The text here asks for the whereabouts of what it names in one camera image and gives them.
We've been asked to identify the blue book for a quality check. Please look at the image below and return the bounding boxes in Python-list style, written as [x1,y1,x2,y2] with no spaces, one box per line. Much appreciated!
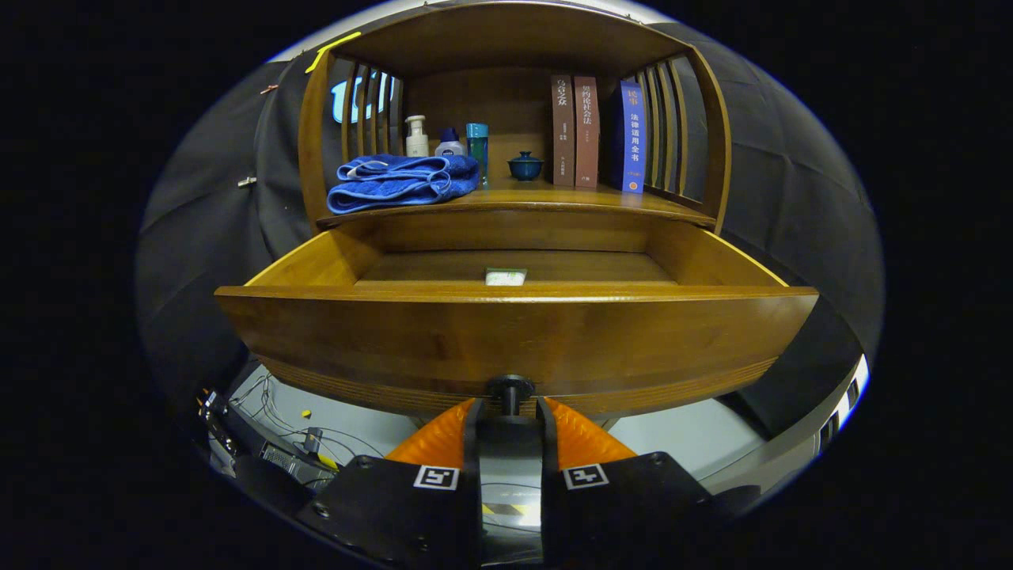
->
[609,79,647,195]

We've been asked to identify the black floor cables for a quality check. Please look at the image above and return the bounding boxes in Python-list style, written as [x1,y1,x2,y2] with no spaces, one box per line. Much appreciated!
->
[226,372,396,484]

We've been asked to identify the dark brown book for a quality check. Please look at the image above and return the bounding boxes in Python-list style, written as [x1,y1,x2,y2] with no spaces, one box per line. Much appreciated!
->
[551,74,576,188]

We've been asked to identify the wooden countertop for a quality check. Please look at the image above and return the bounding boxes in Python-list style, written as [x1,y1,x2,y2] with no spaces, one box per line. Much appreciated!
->
[317,178,717,230]

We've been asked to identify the light brown book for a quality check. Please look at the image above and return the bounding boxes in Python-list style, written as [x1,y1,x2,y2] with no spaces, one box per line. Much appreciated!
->
[573,76,601,189]

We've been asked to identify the brown wooden cabinet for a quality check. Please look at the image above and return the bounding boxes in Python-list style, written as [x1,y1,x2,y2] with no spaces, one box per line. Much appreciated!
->
[297,0,733,234]

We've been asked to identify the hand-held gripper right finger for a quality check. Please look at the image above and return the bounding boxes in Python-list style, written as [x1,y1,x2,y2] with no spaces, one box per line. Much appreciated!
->
[538,397,719,567]

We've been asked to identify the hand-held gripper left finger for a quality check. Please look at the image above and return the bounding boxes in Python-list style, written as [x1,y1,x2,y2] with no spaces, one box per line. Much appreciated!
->
[297,397,482,567]

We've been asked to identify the black drawer knob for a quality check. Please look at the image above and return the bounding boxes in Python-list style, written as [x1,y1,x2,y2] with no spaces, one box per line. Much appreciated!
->
[485,374,537,418]

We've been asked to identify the blue lidded teacup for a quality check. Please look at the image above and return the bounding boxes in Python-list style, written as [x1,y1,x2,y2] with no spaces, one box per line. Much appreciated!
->
[507,150,545,182]

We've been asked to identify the blue folded towel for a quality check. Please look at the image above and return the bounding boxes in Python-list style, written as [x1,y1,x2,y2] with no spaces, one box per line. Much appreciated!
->
[326,154,481,215]

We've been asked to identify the brown wooden drawer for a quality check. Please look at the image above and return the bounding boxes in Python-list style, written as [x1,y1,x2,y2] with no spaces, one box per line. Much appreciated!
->
[214,214,820,420]

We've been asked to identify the grey electronics box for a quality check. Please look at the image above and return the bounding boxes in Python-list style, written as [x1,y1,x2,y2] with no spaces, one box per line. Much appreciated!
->
[260,441,337,489]

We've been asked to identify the teal glass bottle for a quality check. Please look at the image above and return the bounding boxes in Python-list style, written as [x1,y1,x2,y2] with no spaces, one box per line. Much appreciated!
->
[465,123,490,189]

